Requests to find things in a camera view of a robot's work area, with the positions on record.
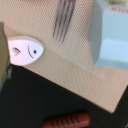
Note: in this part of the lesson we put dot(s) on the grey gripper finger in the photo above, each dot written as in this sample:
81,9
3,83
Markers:
5,67

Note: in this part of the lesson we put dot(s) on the brown grilled sausage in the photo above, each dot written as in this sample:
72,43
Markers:
79,120

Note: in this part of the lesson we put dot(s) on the wooden handled fork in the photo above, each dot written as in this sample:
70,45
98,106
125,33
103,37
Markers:
63,18

